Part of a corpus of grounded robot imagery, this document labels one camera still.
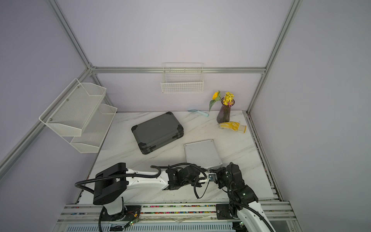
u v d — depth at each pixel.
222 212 0.73
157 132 0.98
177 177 0.62
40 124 0.61
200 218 0.73
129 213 0.73
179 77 0.95
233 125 1.10
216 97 0.96
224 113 1.04
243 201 0.56
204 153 0.91
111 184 0.48
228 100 0.96
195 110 1.23
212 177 0.65
